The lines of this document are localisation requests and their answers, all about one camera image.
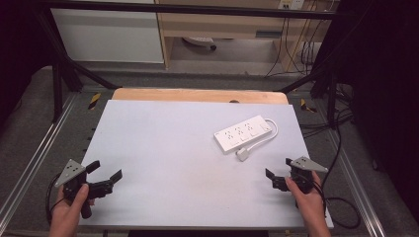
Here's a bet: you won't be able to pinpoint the white power strip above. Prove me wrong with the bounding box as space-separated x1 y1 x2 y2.
213 115 274 155

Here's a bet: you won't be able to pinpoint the bundle of black floor cables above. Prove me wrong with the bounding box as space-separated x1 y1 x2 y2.
298 83 356 140

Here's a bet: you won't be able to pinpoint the light wooden desk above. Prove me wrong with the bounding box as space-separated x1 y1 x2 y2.
154 0 334 72

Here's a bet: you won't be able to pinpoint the white cabinet panel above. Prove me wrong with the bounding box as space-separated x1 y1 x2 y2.
50 8 165 64

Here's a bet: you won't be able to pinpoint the black metal frame bar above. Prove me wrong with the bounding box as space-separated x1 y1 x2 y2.
42 0 338 21

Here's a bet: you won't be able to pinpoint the person's left hand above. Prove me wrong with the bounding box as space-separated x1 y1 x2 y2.
48 183 97 232

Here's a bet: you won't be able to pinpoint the hanging black and yellow cables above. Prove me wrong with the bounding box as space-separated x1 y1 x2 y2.
264 14 319 79

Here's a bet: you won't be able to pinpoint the aluminium floor rail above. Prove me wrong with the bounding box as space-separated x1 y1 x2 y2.
327 129 387 237
0 93 79 226

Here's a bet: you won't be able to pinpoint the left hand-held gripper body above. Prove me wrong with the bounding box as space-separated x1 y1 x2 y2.
53 158 115 220

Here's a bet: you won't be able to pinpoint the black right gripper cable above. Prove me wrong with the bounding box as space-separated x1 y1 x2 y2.
315 124 362 230

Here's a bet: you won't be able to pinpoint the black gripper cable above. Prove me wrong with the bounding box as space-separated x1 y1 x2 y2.
44 172 68 228
315 124 362 230

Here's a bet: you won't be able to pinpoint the white power strip cable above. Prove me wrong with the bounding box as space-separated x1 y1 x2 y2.
245 118 280 153

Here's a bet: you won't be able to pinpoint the grey power strip under desk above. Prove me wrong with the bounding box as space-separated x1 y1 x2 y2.
182 37 217 51

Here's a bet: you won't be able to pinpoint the white wall outlet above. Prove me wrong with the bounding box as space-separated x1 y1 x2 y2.
278 0 306 11

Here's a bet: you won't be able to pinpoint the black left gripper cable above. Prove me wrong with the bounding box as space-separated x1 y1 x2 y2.
44 172 68 228

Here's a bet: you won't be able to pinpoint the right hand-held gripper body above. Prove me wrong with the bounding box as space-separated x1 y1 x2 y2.
273 156 329 195

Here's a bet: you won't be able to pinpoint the white plug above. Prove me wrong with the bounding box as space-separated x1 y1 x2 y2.
235 147 251 162

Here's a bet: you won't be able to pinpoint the person's right hand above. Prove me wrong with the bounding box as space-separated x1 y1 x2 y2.
285 171 328 222

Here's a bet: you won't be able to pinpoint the wooden board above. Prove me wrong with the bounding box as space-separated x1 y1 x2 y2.
112 87 290 106

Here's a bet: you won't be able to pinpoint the black metal stand leg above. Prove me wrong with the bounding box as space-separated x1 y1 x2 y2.
280 62 341 127
35 9 122 123

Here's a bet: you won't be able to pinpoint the black curtain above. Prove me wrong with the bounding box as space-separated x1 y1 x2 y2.
0 0 55 127
329 0 419 226

